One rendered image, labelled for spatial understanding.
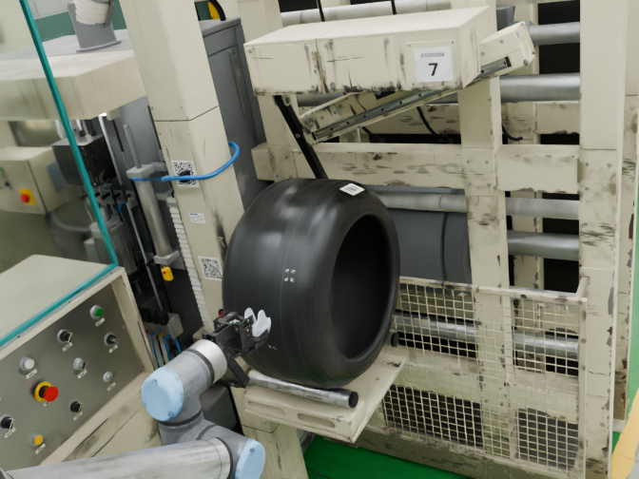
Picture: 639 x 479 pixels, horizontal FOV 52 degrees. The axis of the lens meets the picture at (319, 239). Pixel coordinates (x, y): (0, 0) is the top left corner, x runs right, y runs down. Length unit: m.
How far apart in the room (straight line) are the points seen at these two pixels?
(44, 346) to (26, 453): 0.28
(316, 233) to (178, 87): 0.50
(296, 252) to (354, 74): 0.48
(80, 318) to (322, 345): 0.70
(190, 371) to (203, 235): 0.60
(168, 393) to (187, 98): 0.75
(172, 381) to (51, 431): 0.71
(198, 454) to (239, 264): 0.55
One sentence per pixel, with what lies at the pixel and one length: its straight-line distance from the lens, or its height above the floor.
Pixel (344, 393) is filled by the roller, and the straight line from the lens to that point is 1.78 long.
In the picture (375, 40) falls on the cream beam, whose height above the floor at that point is 1.77.
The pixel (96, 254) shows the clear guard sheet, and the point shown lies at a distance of 1.90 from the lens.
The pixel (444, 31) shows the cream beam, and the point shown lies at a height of 1.77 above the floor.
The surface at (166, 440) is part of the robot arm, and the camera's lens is 1.38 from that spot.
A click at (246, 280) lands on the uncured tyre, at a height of 1.31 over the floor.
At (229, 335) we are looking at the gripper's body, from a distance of 1.42.
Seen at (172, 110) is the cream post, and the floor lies 1.68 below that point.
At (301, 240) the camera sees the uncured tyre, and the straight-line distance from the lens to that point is 1.53.
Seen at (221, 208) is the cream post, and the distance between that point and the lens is 1.79.
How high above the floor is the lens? 2.05
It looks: 26 degrees down
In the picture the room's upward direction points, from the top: 11 degrees counter-clockwise
